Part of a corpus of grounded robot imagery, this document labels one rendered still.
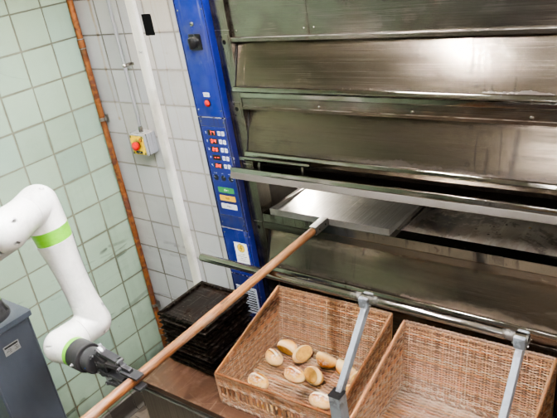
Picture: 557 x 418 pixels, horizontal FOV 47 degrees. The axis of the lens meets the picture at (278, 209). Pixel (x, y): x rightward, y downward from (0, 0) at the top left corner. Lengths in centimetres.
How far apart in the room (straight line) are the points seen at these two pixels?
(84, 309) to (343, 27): 123
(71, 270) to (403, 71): 120
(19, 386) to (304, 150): 130
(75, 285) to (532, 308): 146
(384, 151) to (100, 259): 165
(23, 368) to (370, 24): 165
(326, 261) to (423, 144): 70
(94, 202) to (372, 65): 162
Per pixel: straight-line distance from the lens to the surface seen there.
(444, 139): 210
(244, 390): 250
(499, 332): 187
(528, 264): 217
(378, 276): 245
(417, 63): 205
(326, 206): 261
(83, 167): 313
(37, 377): 248
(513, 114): 198
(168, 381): 283
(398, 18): 206
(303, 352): 271
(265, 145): 247
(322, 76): 223
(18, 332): 238
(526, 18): 192
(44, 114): 300
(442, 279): 234
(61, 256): 205
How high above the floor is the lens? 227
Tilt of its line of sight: 24 degrees down
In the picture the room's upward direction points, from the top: 10 degrees counter-clockwise
